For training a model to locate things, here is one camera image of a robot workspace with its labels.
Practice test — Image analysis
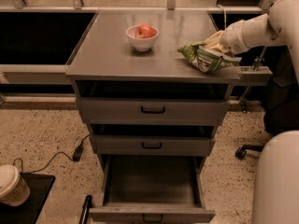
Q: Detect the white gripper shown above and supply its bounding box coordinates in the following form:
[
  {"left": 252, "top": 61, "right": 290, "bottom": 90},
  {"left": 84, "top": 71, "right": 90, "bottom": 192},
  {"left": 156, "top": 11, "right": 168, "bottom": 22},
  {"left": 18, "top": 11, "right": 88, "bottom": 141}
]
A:
[{"left": 204, "top": 20, "right": 249, "bottom": 54}]

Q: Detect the green jalapeno chip bag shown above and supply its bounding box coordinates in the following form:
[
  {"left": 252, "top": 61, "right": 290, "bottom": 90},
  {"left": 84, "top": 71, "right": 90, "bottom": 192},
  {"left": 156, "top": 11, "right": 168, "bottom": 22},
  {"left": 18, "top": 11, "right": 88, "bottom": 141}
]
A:
[{"left": 178, "top": 41, "right": 241, "bottom": 74}]

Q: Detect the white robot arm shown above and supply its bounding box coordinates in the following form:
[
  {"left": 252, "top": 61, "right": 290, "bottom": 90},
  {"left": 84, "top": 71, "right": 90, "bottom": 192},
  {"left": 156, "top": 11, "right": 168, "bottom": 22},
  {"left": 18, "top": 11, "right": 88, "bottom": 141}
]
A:
[{"left": 206, "top": 0, "right": 299, "bottom": 224}]

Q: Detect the grey drawer cabinet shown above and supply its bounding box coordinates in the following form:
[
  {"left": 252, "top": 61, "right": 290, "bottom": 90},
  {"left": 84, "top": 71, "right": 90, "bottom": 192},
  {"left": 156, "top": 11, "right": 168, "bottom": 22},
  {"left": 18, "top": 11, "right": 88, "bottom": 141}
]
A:
[{"left": 64, "top": 8, "right": 241, "bottom": 161}]

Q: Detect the top grey drawer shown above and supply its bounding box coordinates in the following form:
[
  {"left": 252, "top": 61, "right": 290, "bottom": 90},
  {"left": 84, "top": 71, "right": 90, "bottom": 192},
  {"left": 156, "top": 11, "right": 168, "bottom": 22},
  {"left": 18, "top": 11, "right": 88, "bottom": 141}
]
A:
[{"left": 76, "top": 80, "right": 228, "bottom": 126}]

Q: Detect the grey drawer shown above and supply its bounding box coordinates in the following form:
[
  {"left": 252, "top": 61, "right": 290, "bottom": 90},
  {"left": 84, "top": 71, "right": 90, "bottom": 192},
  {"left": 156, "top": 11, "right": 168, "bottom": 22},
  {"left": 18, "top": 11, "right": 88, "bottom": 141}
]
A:
[
  {"left": 91, "top": 124, "right": 215, "bottom": 156},
  {"left": 76, "top": 80, "right": 228, "bottom": 126},
  {"left": 89, "top": 156, "right": 215, "bottom": 224}
]

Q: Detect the middle grey drawer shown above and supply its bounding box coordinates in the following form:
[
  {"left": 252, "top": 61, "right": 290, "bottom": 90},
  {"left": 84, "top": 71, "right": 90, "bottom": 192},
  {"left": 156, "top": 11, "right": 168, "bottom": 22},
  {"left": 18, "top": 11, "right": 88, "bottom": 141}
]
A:
[{"left": 91, "top": 124, "right": 215, "bottom": 156}]

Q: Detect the bottom grey drawer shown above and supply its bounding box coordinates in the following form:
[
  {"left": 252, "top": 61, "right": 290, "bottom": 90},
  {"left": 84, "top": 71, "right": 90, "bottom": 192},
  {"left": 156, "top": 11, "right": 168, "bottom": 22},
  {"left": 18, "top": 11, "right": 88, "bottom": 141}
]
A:
[{"left": 89, "top": 156, "right": 215, "bottom": 224}]

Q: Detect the metal diagonal support rod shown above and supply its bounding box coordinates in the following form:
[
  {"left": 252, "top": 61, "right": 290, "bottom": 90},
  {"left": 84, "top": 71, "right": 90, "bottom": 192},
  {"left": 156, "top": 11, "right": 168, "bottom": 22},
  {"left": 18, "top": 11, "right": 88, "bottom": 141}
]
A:
[{"left": 239, "top": 47, "right": 267, "bottom": 113}]

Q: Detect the red apple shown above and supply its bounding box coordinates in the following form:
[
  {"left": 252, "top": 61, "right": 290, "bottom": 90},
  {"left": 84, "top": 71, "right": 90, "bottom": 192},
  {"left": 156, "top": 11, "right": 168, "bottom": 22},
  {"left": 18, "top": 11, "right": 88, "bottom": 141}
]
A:
[{"left": 135, "top": 24, "right": 156, "bottom": 39}]

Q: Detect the white ceramic bowl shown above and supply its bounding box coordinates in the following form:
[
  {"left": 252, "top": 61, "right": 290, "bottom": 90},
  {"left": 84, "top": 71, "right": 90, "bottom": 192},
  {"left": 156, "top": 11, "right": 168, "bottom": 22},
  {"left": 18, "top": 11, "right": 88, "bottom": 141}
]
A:
[{"left": 126, "top": 25, "right": 159, "bottom": 51}]

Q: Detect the black office chair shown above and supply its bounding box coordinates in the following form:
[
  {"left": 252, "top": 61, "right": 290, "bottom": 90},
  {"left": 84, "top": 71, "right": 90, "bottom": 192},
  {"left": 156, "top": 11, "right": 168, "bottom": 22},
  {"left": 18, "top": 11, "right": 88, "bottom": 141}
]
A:
[{"left": 235, "top": 47, "right": 299, "bottom": 161}]

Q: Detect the small black side table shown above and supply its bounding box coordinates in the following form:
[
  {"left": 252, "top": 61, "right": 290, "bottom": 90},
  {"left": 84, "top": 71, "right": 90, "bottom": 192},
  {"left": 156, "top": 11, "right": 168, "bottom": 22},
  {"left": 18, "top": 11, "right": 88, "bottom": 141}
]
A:
[{"left": 0, "top": 173, "right": 55, "bottom": 224}]

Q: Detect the paper coffee cup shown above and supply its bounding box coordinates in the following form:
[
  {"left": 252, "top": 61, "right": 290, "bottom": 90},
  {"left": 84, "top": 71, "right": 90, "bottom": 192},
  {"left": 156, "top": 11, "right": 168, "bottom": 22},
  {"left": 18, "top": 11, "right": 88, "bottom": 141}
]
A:
[{"left": 0, "top": 165, "right": 30, "bottom": 206}]

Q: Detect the white cable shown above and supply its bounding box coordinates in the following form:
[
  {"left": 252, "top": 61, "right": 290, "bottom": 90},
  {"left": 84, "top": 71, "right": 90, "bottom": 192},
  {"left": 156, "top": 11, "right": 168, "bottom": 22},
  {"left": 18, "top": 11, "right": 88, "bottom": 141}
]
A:
[{"left": 216, "top": 4, "right": 228, "bottom": 30}]

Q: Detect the black power adapter with cable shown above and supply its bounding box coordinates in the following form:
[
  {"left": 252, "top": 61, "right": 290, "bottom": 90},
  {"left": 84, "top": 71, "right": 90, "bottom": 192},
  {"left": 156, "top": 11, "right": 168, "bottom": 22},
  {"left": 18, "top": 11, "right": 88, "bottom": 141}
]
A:
[{"left": 12, "top": 133, "right": 91, "bottom": 174}]

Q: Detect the black handle bar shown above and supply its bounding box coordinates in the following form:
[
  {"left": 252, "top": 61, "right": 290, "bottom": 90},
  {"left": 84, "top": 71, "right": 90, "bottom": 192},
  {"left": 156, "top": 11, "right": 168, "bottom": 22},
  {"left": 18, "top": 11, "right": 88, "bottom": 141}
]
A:
[{"left": 78, "top": 195, "right": 93, "bottom": 224}]

